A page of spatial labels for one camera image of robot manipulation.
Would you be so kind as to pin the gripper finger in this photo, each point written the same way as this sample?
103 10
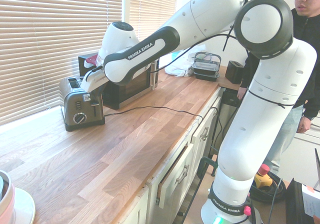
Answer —
98 94
87 97

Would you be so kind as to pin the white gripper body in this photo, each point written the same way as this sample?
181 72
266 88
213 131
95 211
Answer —
93 80

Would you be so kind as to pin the stainless steel toaster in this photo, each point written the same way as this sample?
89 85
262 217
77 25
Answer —
75 104

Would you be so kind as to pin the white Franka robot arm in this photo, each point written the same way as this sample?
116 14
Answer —
262 134

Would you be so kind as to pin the person's right hand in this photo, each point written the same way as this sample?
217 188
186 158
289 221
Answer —
241 93

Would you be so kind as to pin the person's left hand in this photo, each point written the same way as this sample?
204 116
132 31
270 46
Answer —
304 125

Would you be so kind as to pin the black microwave oven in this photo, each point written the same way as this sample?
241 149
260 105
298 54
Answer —
135 84

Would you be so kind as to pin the wide beige window blind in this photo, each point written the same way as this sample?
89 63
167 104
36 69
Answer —
50 46

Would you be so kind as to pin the white plastic bag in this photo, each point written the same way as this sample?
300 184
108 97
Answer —
178 66

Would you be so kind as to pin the narrow beige window blind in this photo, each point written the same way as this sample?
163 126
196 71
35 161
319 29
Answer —
152 9

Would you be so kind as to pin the white kitchen cabinet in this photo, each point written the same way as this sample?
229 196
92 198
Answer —
200 134

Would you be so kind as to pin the black food container clear lid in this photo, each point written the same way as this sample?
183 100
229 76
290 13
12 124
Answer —
205 66

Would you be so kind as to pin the open white drawer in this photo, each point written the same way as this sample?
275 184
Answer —
176 176

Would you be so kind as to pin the white plate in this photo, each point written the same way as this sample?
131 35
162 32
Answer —
25 206

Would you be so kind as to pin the pink rimmed bowl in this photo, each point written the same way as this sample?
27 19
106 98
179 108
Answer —
7 199

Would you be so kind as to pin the green clamp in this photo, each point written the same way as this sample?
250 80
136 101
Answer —
208 165

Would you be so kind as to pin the dark steel trash can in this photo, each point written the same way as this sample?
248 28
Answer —
228 119

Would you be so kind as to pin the small black box appliance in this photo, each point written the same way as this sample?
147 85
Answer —
233 72

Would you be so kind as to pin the yellow emergency stop button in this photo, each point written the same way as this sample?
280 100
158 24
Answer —
263 177

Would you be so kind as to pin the person in black hoodie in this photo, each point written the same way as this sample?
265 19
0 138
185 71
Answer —
308 34

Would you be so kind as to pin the black laptop case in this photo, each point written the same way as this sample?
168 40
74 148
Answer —
293 204

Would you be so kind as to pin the white paper notebook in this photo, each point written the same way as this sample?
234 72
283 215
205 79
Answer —
311 201

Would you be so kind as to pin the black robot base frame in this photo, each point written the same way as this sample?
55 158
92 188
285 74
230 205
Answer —
193 199

